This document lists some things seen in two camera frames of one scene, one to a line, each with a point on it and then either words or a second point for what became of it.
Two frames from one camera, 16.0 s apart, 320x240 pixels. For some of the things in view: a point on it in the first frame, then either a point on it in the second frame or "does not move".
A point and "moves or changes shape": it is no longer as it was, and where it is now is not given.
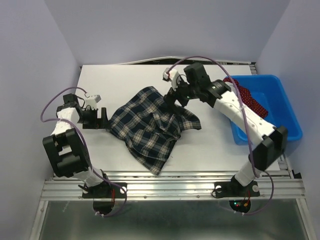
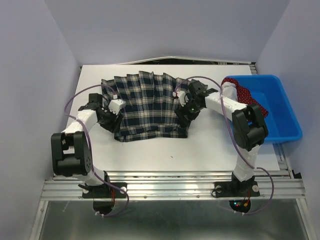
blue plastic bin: [268, 90] does not move
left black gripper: [102, 123] to [111, 127]
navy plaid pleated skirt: [150, 127] moves or changes shape
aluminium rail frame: [283, 185] does not move
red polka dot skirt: [247, 101] does not move
